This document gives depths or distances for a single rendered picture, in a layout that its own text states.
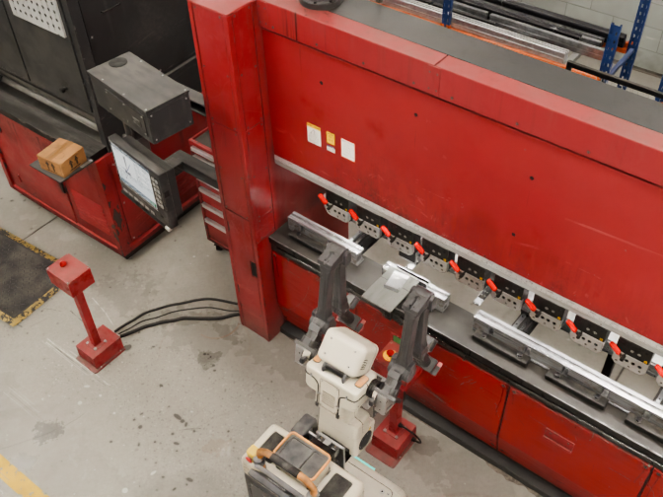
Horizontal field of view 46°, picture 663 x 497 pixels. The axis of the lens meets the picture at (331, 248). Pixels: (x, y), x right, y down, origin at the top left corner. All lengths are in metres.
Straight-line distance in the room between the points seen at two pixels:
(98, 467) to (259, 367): 1.11
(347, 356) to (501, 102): 1.20
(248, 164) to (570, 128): 1.74
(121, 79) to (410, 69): 1.43
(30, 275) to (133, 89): 2.39
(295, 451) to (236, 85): 1.70
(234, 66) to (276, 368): 2.05
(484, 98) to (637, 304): 1.04
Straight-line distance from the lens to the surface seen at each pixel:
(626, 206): 3.11
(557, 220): 3.29
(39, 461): 4.92
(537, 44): 5.05
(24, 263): 5.98
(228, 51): 3.68
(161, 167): 3.93
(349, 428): 3.65
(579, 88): 3.14
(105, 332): 5.20
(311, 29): 3.53
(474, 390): 4.18
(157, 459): 4.72
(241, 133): 3.92
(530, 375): 3.90
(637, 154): 2.94
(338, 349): 3.31
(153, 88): 3.81
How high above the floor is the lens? 3.97
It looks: 45 degrees down
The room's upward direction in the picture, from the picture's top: 2 degrees counter-clockwise
